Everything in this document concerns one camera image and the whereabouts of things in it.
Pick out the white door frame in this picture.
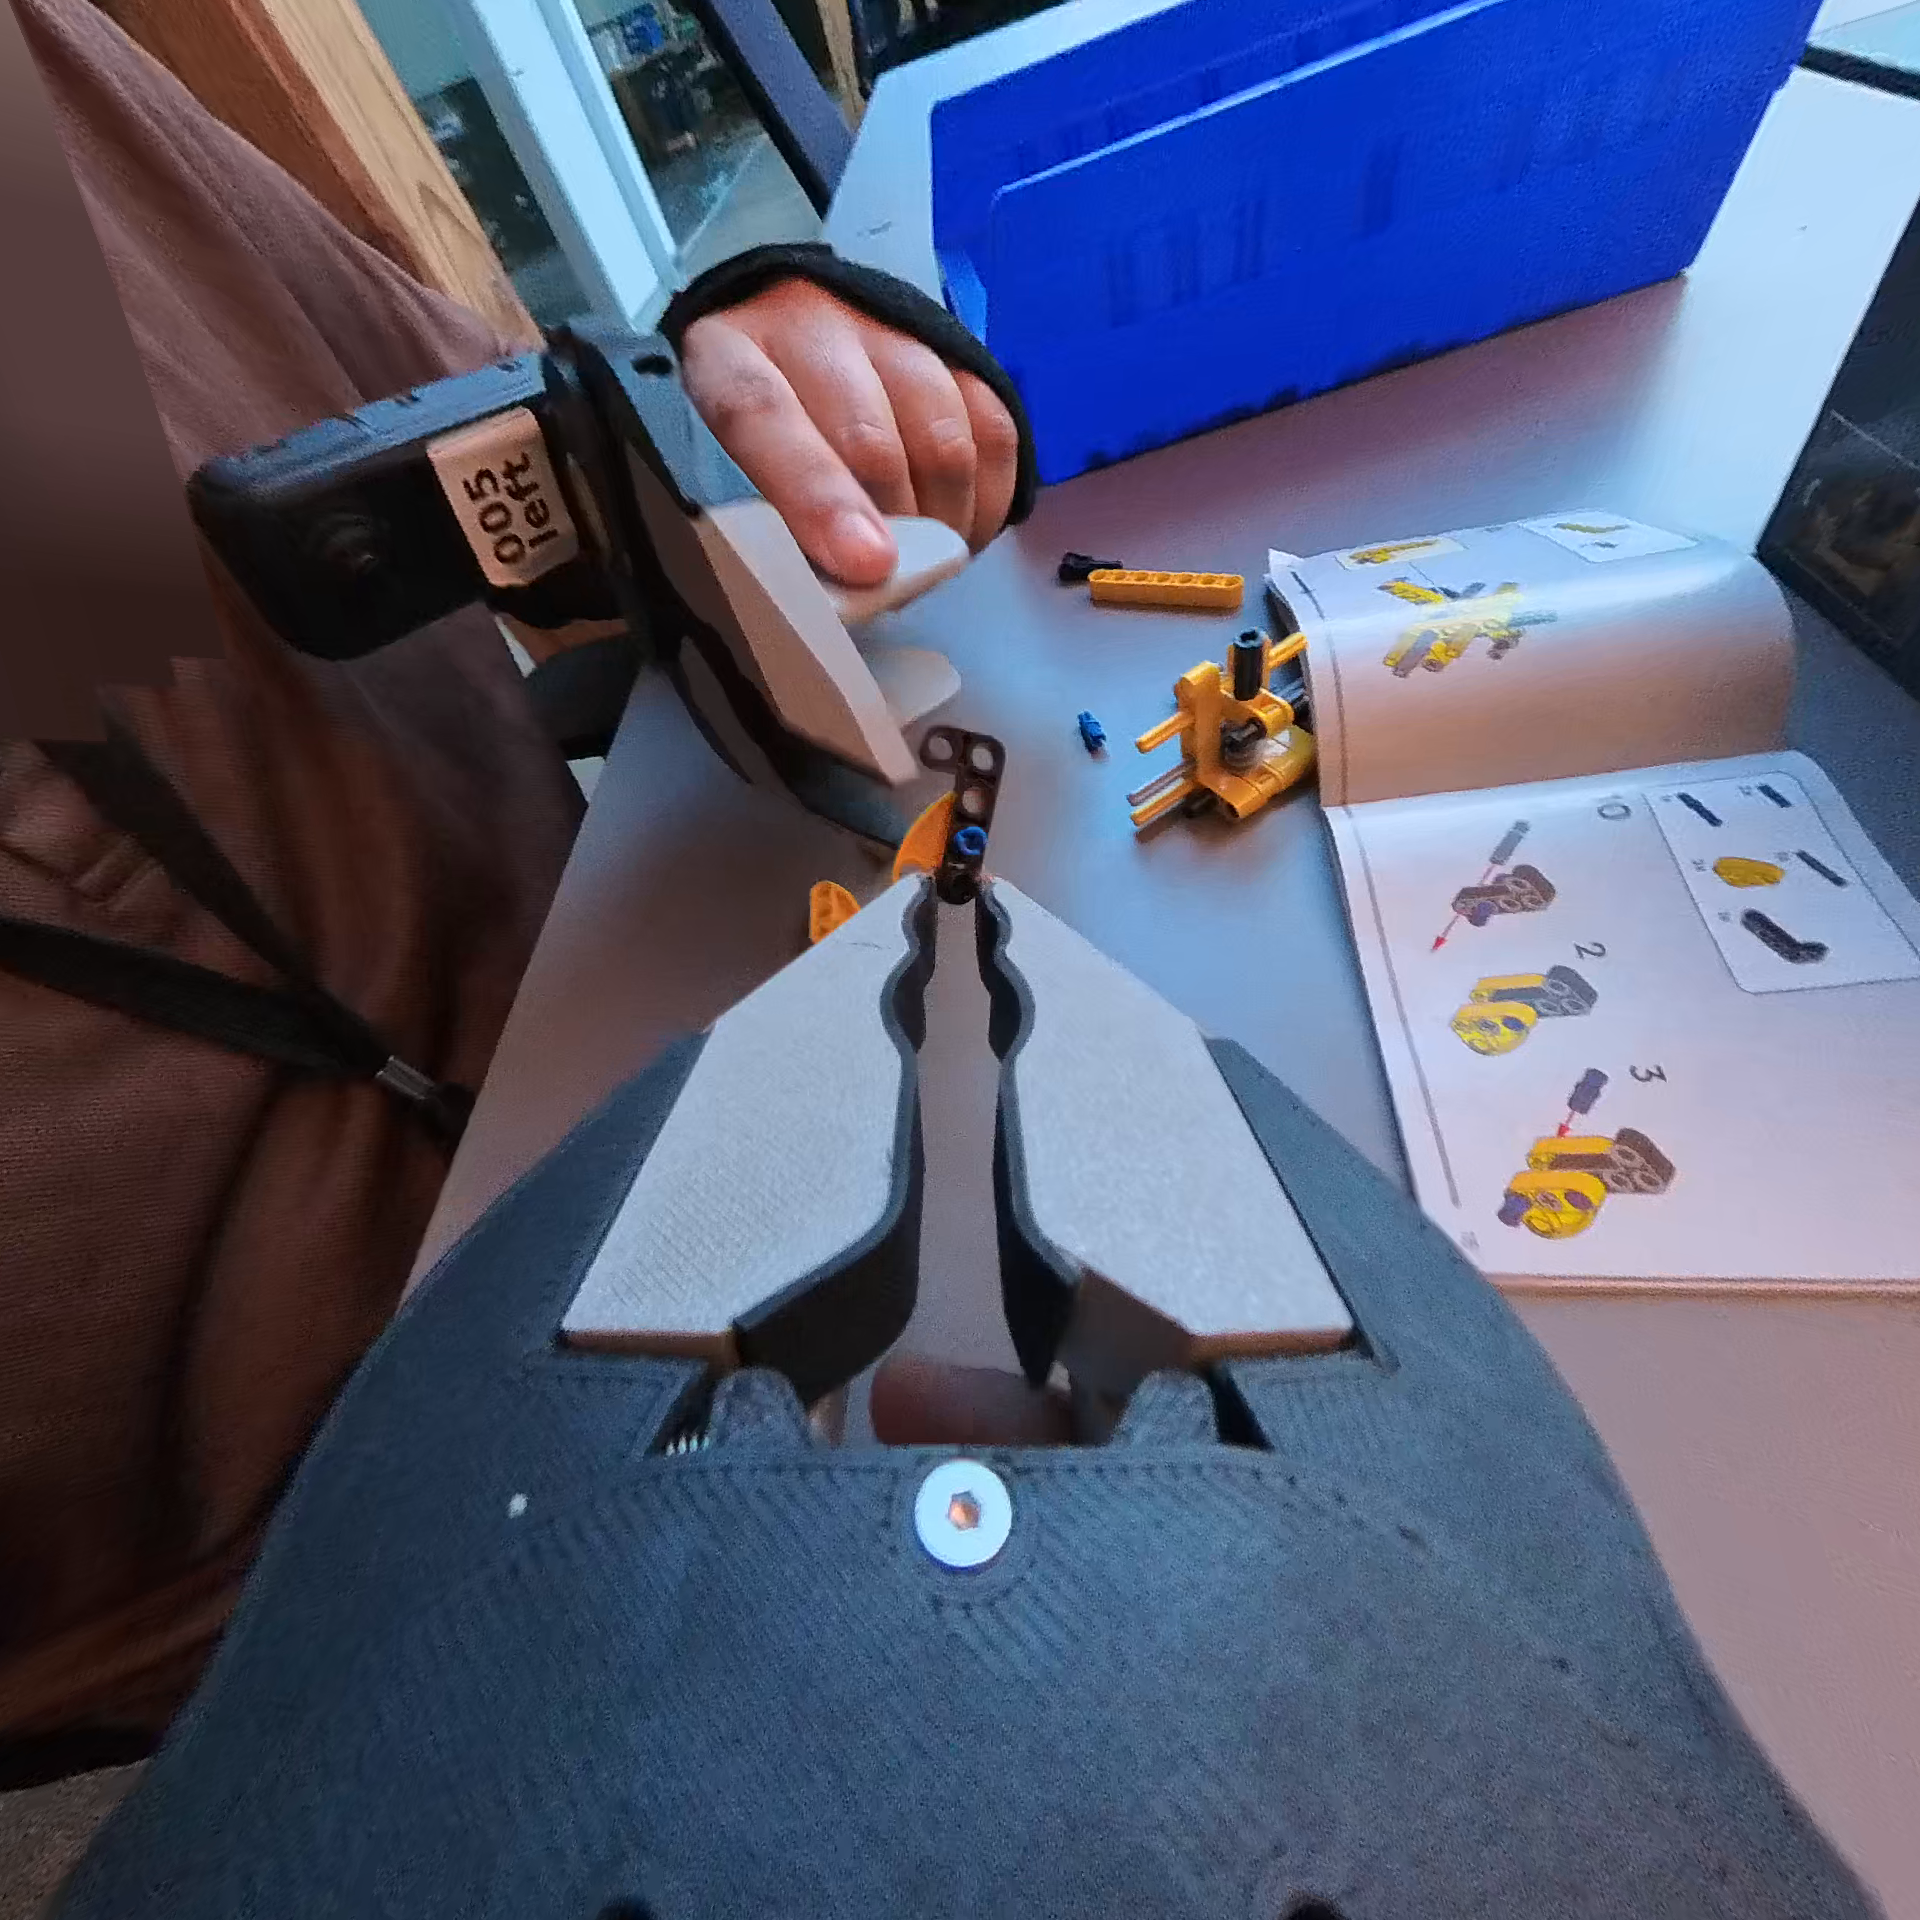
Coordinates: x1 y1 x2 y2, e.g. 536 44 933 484
448 0 680 323

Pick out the person's left hand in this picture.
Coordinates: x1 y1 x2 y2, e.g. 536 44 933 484
680 286 1023 590

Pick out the yellow lego vehicle assembly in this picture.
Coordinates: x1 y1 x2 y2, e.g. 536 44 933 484
1130 630 1325 829

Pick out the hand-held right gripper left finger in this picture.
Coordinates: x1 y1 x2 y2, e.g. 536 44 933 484
560 876 944 1409

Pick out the dark lego set box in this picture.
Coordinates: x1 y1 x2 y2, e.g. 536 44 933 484
1754 286 1920 653

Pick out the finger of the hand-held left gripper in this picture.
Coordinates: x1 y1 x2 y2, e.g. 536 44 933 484
662 642 919 850
625 450 922 789

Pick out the person's left forearm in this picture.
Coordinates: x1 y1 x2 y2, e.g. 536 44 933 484
29 0 603 499

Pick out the wooden panel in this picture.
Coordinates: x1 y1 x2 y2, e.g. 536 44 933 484
111 0 533 337

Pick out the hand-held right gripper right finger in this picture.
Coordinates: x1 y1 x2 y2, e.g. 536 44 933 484
974 879 1357 1442

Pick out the person's brown sweatshirt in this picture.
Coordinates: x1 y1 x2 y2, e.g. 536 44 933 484
0 438 590 1788

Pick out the lego instruction booklet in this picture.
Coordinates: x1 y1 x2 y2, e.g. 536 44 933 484
1262 509 1920 1298

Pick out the small yellow black lego assembly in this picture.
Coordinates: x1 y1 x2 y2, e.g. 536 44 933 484
889 729 1007 908

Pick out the black strap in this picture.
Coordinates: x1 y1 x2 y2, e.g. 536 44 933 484
0 743 479 1156

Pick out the blue plastic bin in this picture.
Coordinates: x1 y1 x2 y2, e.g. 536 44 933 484
930 0 1823 485

